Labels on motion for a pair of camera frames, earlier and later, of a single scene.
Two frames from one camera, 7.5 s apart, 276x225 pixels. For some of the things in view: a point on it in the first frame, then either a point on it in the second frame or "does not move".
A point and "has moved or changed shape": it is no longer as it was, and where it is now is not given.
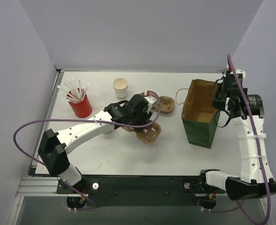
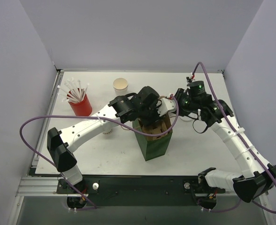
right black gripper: x=218 y=99 -> x=179 y=99
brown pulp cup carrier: x=149 y=134 has moved or changed shape
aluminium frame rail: x=38 y=186 does not move
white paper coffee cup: x=108 y=132 does not move
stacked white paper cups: x=120 y=86 does not move
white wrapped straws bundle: x=73 y=93 does not move
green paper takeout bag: x=200 y=117 -> x=151 y=149
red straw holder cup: x=82 y=108 does not move
